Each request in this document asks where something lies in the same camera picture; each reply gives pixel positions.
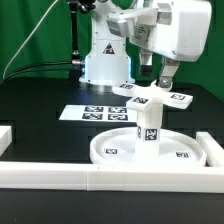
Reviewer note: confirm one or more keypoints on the white left fence bar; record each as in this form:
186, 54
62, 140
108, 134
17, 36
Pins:
5, 138

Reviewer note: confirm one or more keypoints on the white right fence bar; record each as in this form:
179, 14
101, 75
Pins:
214, 152

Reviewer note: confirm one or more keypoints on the white front fence bar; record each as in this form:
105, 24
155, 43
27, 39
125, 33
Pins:
25, 175

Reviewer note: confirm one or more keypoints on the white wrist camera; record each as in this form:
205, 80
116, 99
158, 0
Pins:
125, 22

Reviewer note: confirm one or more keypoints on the white marker sheet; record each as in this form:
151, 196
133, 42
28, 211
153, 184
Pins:
95, 113

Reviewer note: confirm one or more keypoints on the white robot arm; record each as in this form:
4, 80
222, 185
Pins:
107, 63

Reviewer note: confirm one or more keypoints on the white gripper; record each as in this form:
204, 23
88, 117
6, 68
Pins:
178, 31

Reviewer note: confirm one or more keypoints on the black camera stand pole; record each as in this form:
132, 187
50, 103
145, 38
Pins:
75, 56

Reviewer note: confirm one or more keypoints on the white fence bar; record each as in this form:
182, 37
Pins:
25, 175
5, 138
214, 152

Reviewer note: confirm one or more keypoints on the white round table top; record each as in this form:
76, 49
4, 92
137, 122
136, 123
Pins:
116, 147

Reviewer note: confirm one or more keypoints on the white cross-shaped table base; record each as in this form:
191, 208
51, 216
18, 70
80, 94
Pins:
144, 98

